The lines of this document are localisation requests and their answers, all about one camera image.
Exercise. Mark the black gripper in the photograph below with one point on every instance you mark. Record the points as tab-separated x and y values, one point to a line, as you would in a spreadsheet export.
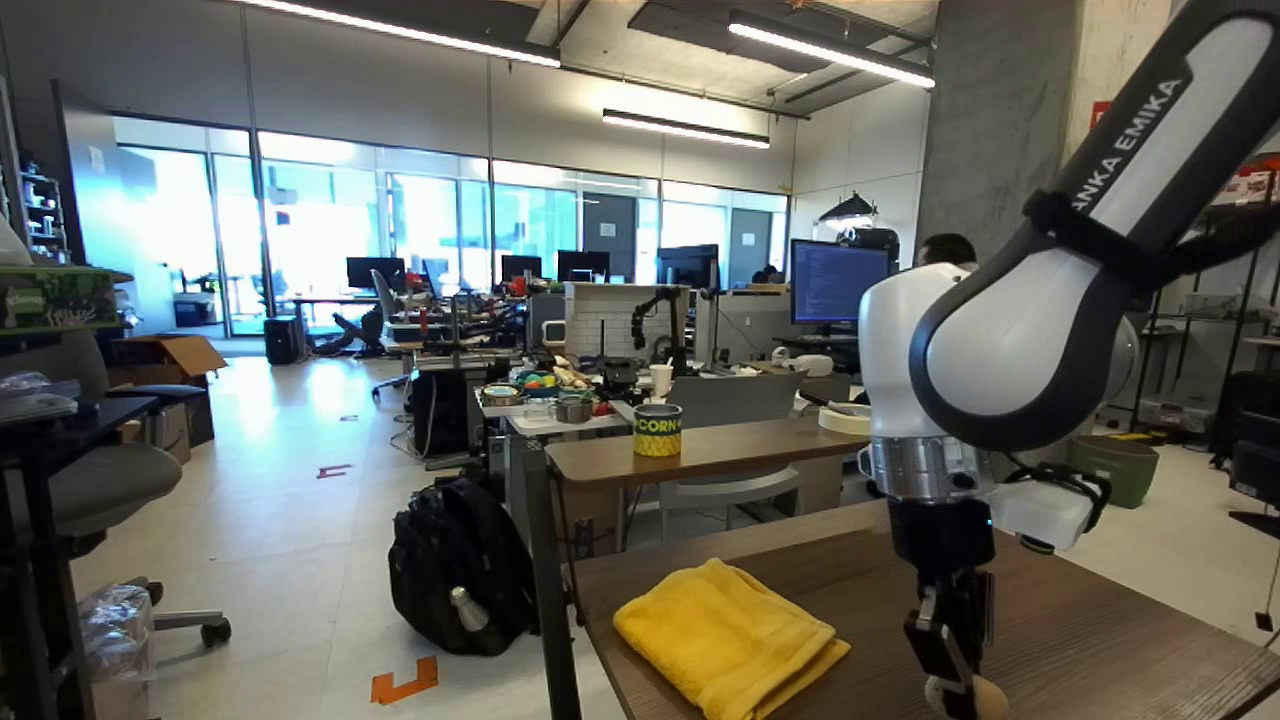
950	551

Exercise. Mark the yellow towel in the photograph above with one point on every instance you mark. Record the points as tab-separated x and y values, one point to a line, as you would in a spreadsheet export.
724	640

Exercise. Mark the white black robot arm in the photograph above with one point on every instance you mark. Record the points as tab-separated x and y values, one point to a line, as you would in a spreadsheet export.
976	368

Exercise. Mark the blue computer monitor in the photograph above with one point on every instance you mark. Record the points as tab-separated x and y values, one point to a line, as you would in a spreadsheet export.
833	279

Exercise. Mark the brown side desk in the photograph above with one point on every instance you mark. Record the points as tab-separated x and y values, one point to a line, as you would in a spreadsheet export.
564	482

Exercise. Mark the black backpack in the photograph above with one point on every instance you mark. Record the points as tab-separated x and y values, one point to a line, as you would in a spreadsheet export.
456	570

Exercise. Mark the grey office chair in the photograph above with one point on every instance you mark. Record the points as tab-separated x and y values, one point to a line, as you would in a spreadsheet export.
105	456

